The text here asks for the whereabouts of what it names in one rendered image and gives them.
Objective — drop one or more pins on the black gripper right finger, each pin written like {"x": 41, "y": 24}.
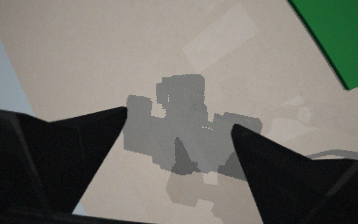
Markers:
{"x": 288, "y": 188}

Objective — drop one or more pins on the green circuit board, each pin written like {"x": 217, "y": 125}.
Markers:
{"x": 334, "y": 26}

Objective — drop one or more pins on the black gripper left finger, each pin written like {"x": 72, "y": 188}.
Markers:
{"x": 61, "y": 157}

